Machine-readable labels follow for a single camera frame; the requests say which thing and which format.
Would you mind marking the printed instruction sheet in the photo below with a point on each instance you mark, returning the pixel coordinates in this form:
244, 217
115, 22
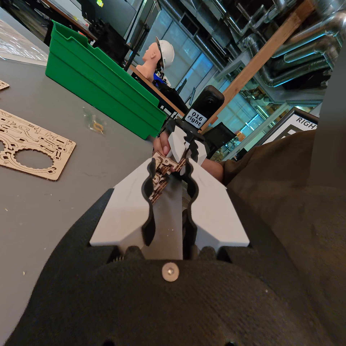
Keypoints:
16, 46

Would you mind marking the wooden model assembly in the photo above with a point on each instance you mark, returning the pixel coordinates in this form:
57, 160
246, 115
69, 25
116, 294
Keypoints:
163, 169

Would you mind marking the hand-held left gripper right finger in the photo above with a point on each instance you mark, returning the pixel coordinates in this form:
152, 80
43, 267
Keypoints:
216, 213

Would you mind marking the wooden puzzle sheet corner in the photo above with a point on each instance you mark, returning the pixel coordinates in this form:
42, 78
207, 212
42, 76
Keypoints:
3, 85

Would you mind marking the person's right hand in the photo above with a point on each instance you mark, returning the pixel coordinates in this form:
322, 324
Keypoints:
161, 144

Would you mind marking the green plastic bin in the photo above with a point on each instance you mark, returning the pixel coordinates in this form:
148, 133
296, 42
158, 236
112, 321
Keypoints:
92, 75

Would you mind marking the person's right forearm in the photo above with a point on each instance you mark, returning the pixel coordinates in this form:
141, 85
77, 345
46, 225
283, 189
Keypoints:
213, 169

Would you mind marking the wooden puzzle sheet gear holes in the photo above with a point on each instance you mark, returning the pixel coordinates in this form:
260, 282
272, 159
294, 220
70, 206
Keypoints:
32, 140

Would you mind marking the wooden ceiling beam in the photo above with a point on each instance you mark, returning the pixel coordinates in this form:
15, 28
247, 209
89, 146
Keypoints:
270, 46

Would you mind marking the grey desk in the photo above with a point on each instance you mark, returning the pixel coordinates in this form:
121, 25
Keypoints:
81, 173

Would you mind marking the metal ventilation ducts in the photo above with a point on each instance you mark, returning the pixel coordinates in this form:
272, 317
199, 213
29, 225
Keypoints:
297, 54

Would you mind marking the black white sign board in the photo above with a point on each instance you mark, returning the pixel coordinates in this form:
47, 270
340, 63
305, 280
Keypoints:
297, 127

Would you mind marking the mannequin head white hard hat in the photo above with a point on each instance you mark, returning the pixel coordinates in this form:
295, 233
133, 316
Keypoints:
159, 56

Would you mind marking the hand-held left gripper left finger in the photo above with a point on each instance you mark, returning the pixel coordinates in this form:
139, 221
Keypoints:
121, 213

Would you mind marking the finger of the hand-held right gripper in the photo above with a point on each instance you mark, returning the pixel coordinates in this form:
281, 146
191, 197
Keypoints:
202, 152
177, 143

